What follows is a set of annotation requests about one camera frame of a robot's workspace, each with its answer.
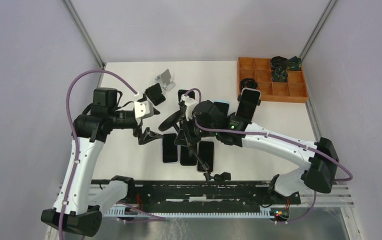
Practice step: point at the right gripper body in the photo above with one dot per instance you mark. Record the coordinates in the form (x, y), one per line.
(192, 130)

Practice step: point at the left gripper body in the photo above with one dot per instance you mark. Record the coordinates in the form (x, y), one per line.
(137, 130)

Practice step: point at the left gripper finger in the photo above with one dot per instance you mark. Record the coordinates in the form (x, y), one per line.
(149, 137)
(153, 111)

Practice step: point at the purple case phone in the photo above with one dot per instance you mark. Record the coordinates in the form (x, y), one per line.
(169, 149)

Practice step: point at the black folding phone stand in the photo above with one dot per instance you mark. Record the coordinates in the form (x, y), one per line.
(155, 94)

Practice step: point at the black tall round-base stand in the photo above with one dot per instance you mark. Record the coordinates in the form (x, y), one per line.
(194, 152)

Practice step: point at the black phone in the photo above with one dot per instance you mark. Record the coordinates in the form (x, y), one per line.
(186, 158)

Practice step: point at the silver folding phone stand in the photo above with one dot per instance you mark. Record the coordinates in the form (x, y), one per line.
(165, 80)

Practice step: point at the black lens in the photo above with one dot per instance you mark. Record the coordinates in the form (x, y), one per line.
(250, 83)

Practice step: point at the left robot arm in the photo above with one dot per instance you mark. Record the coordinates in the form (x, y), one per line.
(74, 211)

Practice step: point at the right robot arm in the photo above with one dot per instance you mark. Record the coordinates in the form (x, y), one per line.
(317, 161)

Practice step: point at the light blue case phone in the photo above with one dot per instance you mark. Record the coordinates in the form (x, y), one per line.
(223, 106)

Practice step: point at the black right clamp stand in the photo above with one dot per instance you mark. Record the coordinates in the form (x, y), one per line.
(234, 118)

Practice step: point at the orange compartment tray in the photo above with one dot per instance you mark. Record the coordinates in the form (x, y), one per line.
(259, 69)

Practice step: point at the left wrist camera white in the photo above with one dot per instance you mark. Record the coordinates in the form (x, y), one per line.
(143, 109)

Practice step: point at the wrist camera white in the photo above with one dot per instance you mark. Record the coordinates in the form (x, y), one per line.
(188, 104)
(143, 109)

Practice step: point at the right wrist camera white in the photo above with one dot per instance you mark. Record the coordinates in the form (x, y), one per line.
(188, 104)

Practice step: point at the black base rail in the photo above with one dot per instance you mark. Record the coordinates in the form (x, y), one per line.
(201, 197)

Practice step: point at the white cable duct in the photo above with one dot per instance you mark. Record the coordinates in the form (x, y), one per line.
(120, 211)

